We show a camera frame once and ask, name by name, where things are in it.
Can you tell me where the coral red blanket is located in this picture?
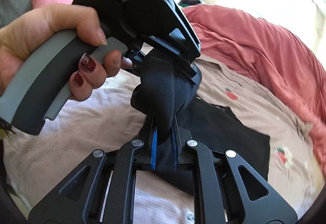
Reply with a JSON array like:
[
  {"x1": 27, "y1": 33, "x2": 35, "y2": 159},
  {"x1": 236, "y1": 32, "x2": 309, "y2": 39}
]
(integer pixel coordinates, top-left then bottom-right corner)
[{"x1": 182, "y1": 4, "x2": 325, "y2": 170}]

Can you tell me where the black orange sweater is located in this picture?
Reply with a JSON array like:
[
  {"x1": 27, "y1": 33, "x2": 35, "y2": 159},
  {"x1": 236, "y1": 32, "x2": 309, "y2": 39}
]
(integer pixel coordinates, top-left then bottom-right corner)
[{"x1": 130, "y1": 49, "x2": 270, "y2": 195}]

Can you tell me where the beige strawberry print sheet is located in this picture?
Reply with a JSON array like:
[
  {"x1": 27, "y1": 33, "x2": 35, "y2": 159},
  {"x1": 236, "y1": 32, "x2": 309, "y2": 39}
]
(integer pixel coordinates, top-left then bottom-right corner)
[{"x1": 3, "y1": 56, "x2": 324, "y2": 223}]

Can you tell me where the left hand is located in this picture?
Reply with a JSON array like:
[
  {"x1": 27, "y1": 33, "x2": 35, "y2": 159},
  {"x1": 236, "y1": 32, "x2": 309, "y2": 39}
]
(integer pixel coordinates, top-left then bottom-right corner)
[{"x1": 1, "y1": 4, "x2": 133, "y2": 102}]

